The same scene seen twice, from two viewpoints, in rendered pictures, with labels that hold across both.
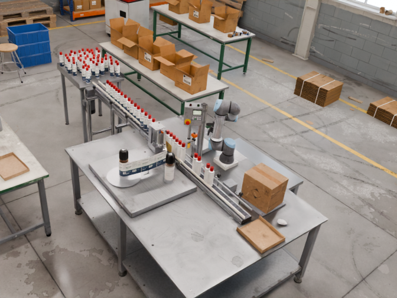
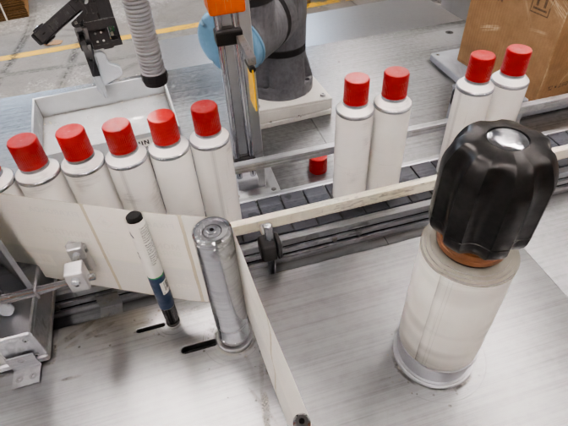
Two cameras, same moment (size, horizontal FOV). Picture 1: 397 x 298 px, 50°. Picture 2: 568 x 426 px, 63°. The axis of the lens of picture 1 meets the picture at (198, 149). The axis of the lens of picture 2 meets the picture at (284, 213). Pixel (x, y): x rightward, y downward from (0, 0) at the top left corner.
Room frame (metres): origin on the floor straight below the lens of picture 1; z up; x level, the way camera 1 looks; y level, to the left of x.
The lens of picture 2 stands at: (3.05, 0.55, 1.37)
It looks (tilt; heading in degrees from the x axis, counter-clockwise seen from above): 44 degrees down; 297
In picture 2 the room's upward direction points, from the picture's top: 3 degrees counter-clockwise
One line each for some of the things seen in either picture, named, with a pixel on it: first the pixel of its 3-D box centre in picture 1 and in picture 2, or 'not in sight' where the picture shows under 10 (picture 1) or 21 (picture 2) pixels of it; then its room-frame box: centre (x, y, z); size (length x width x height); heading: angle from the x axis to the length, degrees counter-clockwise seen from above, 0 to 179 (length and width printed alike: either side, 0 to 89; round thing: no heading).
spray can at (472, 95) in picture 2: (207, 172); (466, 119); (3.06, -0.10, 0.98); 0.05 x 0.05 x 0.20
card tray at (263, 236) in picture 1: (260, 233); not in sight; (2.51, -0.57, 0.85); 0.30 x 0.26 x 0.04; 40
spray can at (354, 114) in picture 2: (195, 162); (352, 143); (3.20, 0.02, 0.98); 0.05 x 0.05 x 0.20
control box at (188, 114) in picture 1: (193, 114); not in sight; (3.40, 0.08, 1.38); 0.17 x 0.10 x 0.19; 95
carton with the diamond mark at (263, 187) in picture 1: (263, 187); (565, 7); (2.94, -0.61, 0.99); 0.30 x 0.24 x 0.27; 48
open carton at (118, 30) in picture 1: (122, 33); not in sight; (6.46, 1.37, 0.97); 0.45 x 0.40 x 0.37; 135
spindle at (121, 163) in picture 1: (123, 163); not in sight; (3.01, 0.64, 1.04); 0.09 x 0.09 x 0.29
